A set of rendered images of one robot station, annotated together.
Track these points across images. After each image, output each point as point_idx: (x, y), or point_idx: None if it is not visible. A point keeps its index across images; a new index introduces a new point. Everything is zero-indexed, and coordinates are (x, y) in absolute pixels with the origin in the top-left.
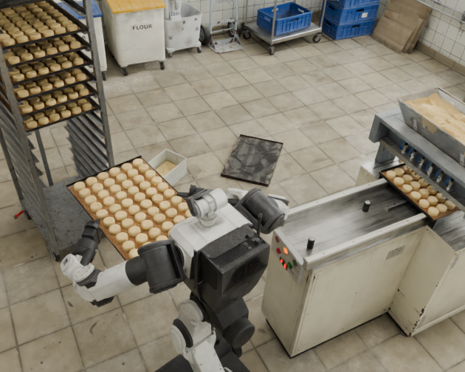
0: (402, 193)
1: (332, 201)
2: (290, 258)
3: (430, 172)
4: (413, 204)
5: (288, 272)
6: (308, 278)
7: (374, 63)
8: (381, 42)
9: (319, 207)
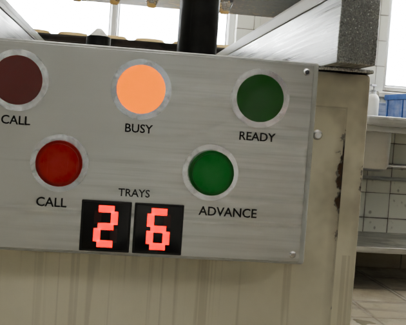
0: (121, 42)
1: (15, 27)
2: (202, 113)
3: None
4: (173, 50)
5: (205, 251)
6: (343, 174)
7: None
8: None
9: (4, 31)
